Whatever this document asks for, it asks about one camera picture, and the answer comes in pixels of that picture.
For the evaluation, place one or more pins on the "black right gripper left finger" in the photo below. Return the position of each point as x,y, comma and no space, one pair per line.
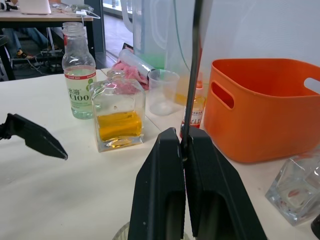
157,190

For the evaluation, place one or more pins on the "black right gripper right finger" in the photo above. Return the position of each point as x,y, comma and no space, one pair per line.
220,195

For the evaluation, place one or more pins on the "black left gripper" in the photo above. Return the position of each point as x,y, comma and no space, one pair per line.
3,131

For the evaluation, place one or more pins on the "long dark metal spoon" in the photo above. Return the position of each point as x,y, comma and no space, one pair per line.
194,75

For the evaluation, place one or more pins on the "clear juice bottle green label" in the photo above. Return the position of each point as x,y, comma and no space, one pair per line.
78,82

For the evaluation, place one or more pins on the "square clear glass block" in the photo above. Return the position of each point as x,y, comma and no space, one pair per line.
295,190

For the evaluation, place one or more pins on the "square glass bottle yellow liquid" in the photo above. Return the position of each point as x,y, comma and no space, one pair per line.
118,125

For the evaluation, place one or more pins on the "small bottle with orange cap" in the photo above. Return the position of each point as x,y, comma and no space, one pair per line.
198,107

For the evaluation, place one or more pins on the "black chair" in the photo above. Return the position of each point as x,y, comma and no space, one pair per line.
5,60

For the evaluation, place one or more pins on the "orange plastic basket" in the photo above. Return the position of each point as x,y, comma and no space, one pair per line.
262,120

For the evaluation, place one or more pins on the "clear plastic measuring cup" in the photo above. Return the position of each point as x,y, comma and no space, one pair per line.
162,97

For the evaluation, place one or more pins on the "seated person's legs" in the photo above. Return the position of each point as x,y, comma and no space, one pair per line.
15,40

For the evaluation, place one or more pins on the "black round object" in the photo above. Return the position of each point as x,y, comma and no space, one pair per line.
316,226

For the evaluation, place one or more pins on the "pink cloth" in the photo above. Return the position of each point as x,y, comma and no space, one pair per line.
130,75

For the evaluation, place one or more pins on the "white box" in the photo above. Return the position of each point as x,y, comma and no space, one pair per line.
35,7

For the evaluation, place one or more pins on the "large translucent plastic container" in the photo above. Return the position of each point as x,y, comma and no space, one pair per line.
150,32

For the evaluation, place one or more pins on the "wooden desk with black frame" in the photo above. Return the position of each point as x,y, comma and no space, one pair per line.
45,18

